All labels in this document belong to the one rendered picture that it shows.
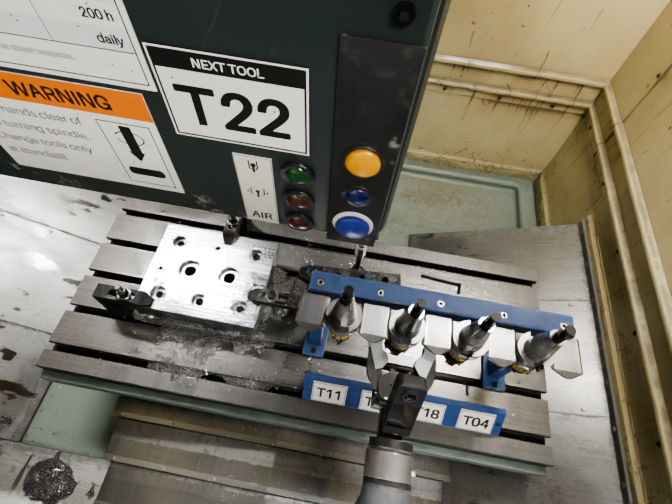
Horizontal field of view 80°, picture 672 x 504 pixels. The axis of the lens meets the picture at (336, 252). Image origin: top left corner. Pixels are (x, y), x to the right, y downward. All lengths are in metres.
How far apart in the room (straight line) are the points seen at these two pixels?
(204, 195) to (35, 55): 0.15
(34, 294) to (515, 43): 1.66
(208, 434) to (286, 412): 0.26
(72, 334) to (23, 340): 0.35
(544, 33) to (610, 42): 0.19
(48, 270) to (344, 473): 1.09
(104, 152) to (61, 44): 0.10
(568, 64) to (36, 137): 1.41
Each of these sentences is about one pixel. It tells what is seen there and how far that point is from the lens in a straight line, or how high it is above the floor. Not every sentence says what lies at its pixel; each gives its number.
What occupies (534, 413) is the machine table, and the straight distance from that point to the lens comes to 1.11.
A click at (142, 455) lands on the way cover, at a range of 1.23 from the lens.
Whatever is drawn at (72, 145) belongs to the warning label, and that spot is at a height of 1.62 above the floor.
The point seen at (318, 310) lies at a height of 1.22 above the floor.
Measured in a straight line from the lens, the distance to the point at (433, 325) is 0.72.
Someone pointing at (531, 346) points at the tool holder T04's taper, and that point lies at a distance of 0.74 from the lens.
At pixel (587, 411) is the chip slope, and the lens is 1.26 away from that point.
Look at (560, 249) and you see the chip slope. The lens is 1.44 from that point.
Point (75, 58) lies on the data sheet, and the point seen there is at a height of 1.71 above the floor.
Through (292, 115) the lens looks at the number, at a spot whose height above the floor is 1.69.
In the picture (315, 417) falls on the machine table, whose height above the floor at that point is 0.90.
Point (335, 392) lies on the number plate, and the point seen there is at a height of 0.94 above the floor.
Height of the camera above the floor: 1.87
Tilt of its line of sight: 60 degrees down
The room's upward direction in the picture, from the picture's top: 6 degrees clockwise
